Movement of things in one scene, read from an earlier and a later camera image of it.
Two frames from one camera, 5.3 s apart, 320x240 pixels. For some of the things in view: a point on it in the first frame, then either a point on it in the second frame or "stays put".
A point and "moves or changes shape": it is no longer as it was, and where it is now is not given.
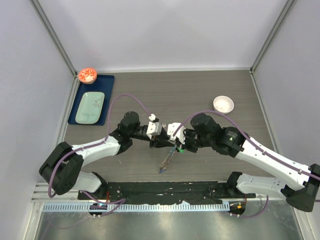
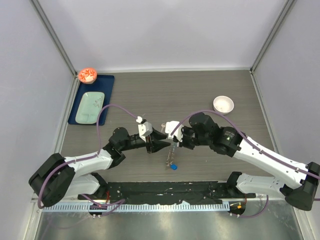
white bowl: (223, 104) stays put
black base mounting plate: (169, 192) stays put
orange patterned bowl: (87, 76) stays put
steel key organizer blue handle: (164, 163) moves or changes shape
